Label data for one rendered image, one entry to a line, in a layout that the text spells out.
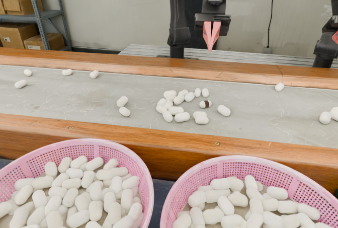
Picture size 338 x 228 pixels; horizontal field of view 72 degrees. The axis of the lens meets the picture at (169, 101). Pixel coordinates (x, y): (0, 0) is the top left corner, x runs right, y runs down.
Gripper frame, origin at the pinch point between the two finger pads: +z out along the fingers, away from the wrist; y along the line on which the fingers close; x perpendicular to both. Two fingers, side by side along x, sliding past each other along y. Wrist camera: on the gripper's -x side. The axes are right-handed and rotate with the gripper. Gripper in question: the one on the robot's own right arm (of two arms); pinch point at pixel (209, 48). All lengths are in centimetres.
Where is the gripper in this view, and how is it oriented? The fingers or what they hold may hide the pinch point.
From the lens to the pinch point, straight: 68.6
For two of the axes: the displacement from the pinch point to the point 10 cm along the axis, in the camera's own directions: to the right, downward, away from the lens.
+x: 0.9, 3.2, 9.4
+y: 9.9, 0.9, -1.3
